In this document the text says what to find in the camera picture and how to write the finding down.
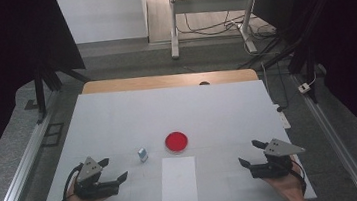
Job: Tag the blue stamp cap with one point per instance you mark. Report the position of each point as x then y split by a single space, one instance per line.
141 151

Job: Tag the black floor bracket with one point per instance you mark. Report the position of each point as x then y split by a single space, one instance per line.
52 134

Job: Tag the person's right hand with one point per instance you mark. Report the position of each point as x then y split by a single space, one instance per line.
291 187

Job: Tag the white desk frame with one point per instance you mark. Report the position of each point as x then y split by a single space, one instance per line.
210 4

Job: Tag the black metal stand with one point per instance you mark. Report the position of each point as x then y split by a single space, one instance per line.
299 54
40 91

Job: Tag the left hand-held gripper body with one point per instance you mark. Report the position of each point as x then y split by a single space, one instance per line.
90 186

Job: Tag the white paper sheet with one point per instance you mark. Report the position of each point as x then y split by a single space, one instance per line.
178 181

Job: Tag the white table cover board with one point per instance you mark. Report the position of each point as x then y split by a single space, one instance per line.
174 111

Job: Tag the white power strip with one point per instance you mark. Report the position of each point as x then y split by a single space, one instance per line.
284 119

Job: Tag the small white adapter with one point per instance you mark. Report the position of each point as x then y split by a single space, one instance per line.
304 88

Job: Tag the aluminium rail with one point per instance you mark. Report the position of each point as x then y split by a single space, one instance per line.
23 170
334 137

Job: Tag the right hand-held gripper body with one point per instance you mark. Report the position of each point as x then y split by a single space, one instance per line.
274 166

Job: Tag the black curtain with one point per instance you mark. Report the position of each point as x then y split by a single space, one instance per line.
351 45
2 65

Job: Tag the red petri dish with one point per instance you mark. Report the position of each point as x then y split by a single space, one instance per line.
176 141

